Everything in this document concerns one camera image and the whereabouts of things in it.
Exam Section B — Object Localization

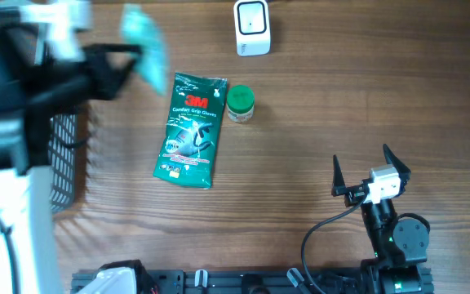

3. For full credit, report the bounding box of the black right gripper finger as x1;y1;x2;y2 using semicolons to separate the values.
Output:
383;144;411;184
331;154;347;197

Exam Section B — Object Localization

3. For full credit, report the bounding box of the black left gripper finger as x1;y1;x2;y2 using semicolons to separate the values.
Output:
83;43;142;56
104;60;137;100

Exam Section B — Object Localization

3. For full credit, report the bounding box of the light blue tissue packet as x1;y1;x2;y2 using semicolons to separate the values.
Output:
120;3;168;96

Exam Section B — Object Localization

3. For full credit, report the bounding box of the green 3M gloves packet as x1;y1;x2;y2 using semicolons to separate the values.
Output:
153;73;228;189

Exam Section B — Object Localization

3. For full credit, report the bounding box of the green lid jar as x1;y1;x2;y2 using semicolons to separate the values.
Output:
227;85;255;123

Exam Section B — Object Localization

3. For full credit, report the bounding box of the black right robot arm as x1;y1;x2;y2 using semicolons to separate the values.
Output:
331;145;433;294

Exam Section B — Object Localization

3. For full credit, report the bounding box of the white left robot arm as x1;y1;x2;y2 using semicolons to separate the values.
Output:
0;31;143;293

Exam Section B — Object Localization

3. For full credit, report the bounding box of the white barcode scanner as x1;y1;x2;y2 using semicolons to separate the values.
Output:
233;0;271;56

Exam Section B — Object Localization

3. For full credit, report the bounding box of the grey plastic basket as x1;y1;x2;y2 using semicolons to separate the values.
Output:
0;0;79;215

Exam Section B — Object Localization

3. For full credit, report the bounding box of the black camera cable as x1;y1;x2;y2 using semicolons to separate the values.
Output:
300;193;370;294

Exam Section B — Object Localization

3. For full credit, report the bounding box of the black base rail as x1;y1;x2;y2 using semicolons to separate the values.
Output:
70;267;435;294

